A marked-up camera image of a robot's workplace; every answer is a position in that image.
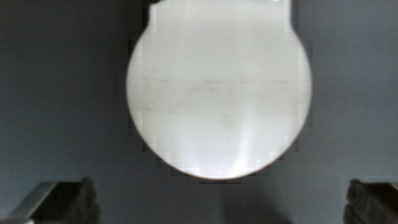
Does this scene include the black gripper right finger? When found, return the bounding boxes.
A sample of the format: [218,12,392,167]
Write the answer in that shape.
[343,179,398,224]

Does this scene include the white lamp bulb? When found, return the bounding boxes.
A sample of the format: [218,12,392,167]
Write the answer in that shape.
[126,0,311,180]

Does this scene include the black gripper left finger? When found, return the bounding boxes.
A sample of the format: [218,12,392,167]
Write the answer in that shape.
[0,177,101,224]

